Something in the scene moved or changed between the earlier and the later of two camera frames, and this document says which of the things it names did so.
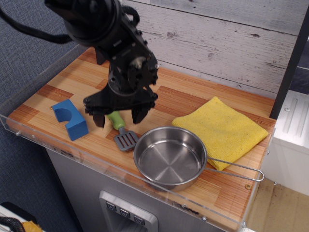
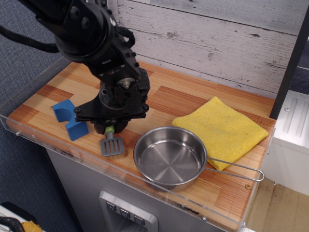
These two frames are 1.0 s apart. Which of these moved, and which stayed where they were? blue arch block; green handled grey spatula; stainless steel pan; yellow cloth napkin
Moved: green handled grey spatula
Stayed: blue arch block; stainless steel pan; yellow cloth napkin
